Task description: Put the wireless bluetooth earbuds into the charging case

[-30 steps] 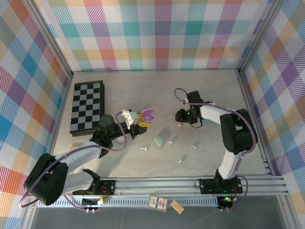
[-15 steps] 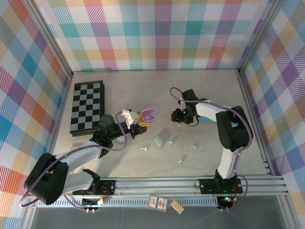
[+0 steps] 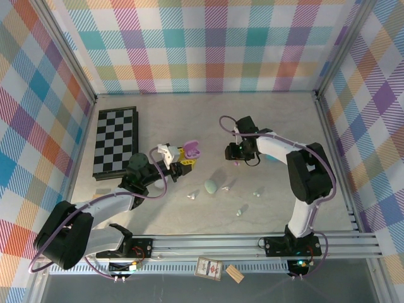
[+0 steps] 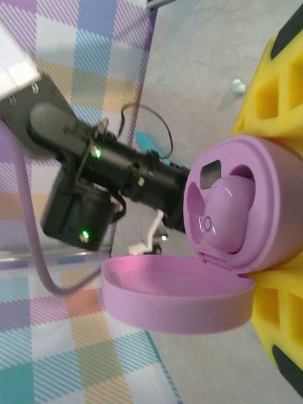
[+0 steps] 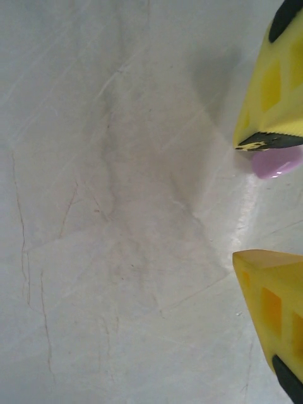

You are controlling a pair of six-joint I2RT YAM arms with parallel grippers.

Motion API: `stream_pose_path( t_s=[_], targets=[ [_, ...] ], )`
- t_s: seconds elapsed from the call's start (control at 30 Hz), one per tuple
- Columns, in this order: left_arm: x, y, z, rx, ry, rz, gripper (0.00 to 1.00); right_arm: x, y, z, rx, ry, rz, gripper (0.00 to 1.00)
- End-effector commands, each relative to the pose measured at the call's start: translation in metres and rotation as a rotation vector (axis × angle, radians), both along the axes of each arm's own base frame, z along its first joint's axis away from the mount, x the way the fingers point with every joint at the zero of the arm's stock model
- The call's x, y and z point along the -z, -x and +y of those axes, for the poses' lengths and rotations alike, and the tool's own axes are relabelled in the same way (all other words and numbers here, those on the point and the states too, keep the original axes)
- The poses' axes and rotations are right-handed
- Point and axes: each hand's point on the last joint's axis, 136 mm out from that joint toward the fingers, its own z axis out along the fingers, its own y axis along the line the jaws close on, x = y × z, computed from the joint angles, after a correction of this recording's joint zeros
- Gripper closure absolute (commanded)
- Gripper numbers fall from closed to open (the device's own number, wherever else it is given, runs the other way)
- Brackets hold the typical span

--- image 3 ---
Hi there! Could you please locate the black grey folding chessboard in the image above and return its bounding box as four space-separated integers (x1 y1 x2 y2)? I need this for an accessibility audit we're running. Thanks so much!
92 106 140 182

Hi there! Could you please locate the black controller board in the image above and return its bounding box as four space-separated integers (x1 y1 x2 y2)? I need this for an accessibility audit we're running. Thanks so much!
109 260 142 274
286 259 312 276

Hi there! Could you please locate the wooden block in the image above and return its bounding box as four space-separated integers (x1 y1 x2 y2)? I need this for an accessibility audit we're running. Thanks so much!
225 264 246 283

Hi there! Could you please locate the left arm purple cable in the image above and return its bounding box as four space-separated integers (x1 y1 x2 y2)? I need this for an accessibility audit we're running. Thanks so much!
28 145 177 280

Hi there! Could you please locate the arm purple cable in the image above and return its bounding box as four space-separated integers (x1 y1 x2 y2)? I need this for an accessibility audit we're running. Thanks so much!
28 145 177 280
219 115 336 280

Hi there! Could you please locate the aluminium side rail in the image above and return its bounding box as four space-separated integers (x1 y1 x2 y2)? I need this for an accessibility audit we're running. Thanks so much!
55 94 98 237
312 90 364 234

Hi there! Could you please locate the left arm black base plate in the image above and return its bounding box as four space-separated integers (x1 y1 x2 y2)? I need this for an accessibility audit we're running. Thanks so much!
119 238 154 258

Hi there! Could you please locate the long aluminium mounting rail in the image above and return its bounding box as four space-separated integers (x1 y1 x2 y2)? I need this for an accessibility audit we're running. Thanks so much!
33 232 383 263

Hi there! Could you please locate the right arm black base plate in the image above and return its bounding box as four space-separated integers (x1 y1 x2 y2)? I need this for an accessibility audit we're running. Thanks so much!
263 236 323 258

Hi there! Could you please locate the slotted grey cable duct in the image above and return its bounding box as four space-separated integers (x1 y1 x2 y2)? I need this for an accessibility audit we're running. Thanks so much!
49 263 293 276

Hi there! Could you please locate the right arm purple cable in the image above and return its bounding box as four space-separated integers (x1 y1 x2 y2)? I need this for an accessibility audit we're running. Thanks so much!
219 115 336 280

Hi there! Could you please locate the aluminium frame post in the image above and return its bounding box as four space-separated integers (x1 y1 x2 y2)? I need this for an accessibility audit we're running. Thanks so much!
315 0 381 98
30 0 97 105

